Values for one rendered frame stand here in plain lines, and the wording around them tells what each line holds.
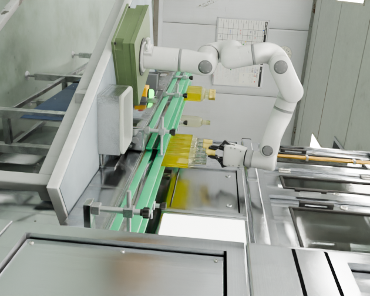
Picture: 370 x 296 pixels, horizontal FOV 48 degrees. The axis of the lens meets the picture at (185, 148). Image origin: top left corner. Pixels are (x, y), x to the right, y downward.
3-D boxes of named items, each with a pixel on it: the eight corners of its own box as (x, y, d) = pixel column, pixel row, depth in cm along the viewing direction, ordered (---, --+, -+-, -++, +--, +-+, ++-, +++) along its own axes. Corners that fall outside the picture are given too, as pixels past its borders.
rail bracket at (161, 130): (143, 155, 170) (174, 158, 170) (144, 116, 164) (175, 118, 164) (144, 152, 173) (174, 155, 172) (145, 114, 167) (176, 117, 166)
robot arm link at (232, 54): (251, 46, 163) (250, 34, 176) (191, 57, 168) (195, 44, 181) (254, 69, 168) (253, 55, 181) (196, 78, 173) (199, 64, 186)
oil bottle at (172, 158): (145, 165, 179) (194, 169, 178) (145, 153, 177) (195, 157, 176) (147, 160, 185) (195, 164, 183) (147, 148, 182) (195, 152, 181)
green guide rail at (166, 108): (145, 133, 171) (165, 134, 171) (145, 130, 171) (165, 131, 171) (182, 61, 334) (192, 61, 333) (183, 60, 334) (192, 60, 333)
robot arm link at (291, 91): (256, 97, 179) (256, 106, 165) (272, 49, 171) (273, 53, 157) (292, 108, 178) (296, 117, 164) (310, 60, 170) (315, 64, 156)
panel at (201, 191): (140, 291, 124) (255, 303, 122) (140, 283, 122) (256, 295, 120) (173, 168, 207) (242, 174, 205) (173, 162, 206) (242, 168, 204)
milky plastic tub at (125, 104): (99, 154, 151) (123, 156, 151) (97, 94, 143) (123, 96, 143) (111, 138, 167) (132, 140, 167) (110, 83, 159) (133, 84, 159)
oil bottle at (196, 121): (168, 125, 264) (209, 128, 263) (168, 117, 262) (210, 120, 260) (169, 121, 269) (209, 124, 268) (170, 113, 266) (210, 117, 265)
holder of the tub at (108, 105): (98, 167, 153) (119, 169, 153) (96, 94, 143) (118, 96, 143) (110, 150, 169) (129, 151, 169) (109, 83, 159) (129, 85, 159)
